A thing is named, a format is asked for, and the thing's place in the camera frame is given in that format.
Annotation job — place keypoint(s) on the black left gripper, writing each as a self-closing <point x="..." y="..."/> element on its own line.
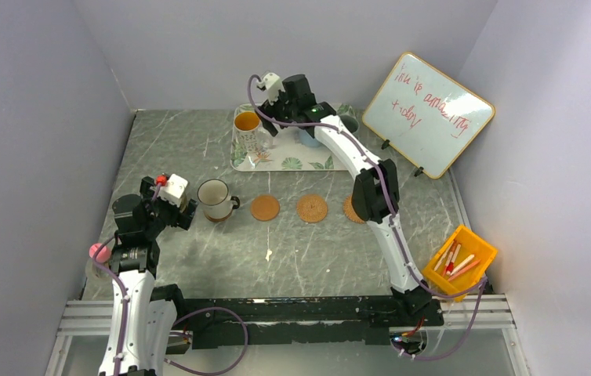
<point x="181" y="219"/>

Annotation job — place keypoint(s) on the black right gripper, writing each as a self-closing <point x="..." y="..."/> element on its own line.
<point x="270" y="110"/>

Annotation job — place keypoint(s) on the beige ceramic mug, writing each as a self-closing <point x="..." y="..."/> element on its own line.
<point x="183" y="201"/>

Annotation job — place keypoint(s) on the yellow-inside patterned mug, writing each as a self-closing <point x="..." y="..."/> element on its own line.
<point x="251" y="134"/>

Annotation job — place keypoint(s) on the light blue mug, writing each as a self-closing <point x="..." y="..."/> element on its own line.
<point x="307" y="140"/>

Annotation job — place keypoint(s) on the white mug black rim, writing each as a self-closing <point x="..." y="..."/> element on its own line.
<point x="215" y="198"/>

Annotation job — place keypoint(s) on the grey-green mug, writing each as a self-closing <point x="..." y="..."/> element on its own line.
<point x="350" y="122"/>

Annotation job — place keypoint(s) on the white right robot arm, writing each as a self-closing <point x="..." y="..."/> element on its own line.
<point x="375" y="198"/>

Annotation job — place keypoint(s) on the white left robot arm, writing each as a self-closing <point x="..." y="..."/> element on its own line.
<point x="143" y="314"/>

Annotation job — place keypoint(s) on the leaf-patterned white tray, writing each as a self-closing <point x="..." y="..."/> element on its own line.
<point x="286" y="154"/>

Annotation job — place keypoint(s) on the pink-capped bottle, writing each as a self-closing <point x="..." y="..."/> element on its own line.
<point x="100" y="255"/>

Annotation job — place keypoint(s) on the yellow-framed whiteboard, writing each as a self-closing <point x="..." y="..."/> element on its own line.
<point x="426" y="116"/>

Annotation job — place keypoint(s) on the pale marker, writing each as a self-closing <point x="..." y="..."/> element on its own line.
<point x="443" y="257"/>

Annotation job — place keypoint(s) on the red-capped white marker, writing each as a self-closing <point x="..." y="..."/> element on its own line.
<point x="451" y="259"/>

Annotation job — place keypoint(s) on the yellow plastic bin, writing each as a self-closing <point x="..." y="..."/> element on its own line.
<point x="471" y="244"/>

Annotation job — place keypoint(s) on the orange marker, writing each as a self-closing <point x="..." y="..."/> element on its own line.
<point x="465" y="270"/>

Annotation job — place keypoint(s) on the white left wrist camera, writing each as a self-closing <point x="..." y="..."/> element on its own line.
<point x="170" y="188"/>

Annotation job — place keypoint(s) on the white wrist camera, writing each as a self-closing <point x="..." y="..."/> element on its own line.
<point x="271" y="84"/>
<point x="170" y="188"/>

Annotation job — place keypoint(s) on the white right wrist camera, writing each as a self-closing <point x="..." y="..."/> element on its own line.
<point x="271" y="84"/>

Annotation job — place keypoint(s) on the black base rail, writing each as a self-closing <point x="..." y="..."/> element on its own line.
<point x="372" y="319"/>

